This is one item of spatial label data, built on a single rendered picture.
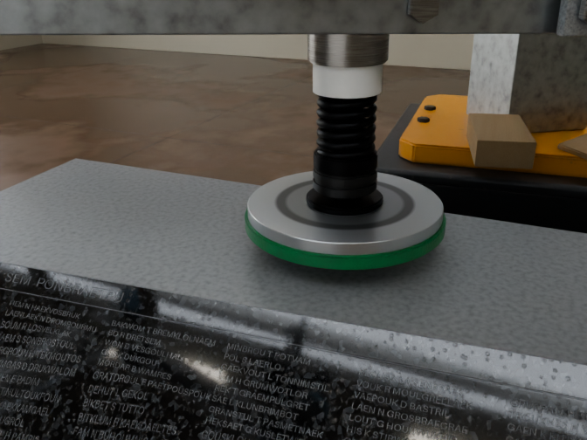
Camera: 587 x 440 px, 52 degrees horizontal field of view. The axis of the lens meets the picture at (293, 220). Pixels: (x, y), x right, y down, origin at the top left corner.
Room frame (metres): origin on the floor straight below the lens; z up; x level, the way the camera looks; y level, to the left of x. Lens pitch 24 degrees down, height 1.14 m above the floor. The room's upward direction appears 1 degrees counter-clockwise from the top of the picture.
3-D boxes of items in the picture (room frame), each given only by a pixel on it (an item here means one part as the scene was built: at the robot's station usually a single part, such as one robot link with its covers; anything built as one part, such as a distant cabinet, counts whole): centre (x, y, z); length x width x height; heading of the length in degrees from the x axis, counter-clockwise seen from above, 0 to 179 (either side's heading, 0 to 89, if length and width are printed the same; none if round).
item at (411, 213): (0.62, -0.06, 0.88); 0.21 x 0.21 x 0.01
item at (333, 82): (0.62, -0.06, 1.02); 0.07 x 0.07 x 0.04
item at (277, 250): (0.62, -0.06, 0.88); 0.22 x 0.22 x 0.04
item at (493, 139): (1.12, -0.39, 0.81); 0.20 x 0.10 x 0.05; 169
